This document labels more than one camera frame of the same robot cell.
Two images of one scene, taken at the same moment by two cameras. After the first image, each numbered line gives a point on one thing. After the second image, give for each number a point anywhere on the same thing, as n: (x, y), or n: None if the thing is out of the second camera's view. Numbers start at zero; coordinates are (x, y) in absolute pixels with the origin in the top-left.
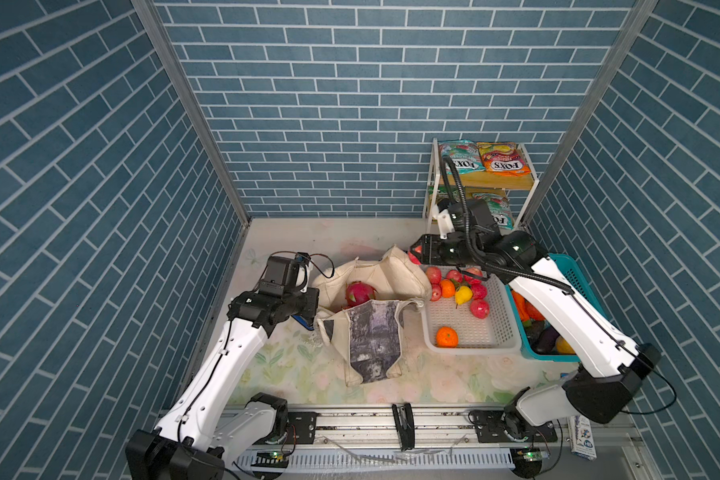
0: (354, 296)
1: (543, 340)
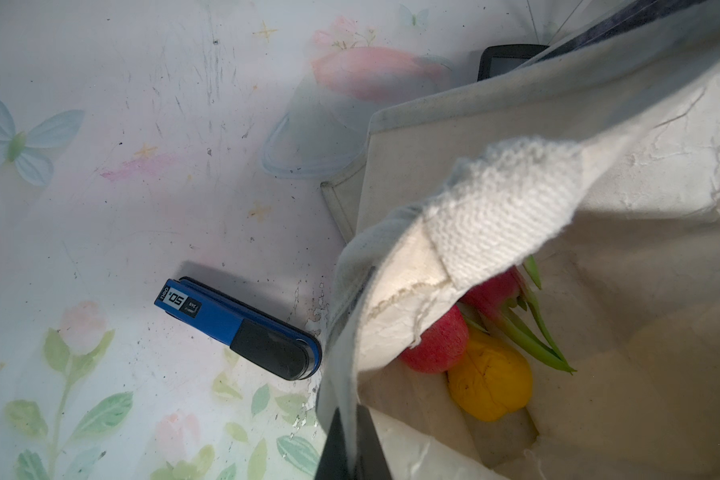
0: (509, 301)
1: None
